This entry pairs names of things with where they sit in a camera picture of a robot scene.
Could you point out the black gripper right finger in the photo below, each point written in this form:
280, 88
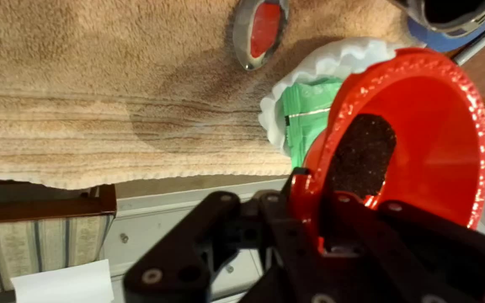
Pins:
398, 253

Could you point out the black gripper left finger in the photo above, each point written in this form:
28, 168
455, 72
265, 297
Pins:
184, 265

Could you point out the orange plastic bowl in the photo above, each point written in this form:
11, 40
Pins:
438, 120

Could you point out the black cup on towel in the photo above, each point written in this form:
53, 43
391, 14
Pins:
449, 18

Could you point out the white paper coffee filter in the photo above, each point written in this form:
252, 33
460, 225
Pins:
295, 112

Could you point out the tan towel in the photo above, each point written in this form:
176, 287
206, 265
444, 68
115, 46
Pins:
105, 92

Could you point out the metal spoon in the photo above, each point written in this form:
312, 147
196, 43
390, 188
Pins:
257, 31

